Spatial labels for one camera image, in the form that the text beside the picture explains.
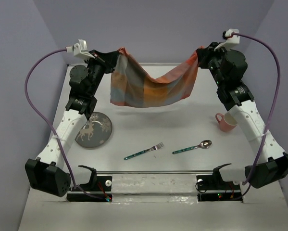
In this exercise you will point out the fork with green handle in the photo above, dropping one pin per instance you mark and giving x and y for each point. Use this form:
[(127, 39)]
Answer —
[(153, 148)]

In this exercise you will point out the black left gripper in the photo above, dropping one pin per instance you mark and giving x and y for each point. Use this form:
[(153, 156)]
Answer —
[(105, 60)]

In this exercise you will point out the checkered orange blue cloth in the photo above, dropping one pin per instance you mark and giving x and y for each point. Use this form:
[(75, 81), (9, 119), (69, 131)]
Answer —
[(132, 86)]

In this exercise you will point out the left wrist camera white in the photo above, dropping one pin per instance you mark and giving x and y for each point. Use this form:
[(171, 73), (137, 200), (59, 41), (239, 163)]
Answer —
[(80, 50)]

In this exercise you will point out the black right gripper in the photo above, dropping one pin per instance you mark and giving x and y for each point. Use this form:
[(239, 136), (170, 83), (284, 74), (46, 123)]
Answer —
[(206, 55)]

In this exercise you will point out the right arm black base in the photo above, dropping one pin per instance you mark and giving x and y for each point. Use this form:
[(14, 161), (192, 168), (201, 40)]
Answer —
[(210, 190)]

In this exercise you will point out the pink mug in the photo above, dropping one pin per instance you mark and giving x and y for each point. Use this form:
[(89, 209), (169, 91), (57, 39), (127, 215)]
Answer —
[(226, 122)]

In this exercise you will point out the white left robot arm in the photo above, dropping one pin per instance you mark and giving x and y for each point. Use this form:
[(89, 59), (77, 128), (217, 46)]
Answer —
[(45, 173)]

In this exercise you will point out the grey reindeer plate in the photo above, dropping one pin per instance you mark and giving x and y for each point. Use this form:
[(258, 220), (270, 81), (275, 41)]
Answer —
[(95, 132)]

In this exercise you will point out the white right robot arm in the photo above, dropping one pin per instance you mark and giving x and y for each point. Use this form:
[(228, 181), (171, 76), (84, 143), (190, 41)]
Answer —
[(227, 67)]

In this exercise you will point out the spoon with green handle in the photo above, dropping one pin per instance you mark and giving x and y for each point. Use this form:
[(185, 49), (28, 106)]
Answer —
[(205, 144)]

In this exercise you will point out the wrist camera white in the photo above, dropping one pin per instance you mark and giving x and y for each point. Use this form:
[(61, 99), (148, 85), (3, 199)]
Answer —
[(231, 40), (80, 50)]

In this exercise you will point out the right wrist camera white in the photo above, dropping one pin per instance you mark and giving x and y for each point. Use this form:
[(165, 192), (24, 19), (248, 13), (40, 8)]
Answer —
[(231, 40)]

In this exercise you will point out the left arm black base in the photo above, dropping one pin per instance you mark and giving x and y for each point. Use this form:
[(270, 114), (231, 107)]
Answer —
[(98, 192)]

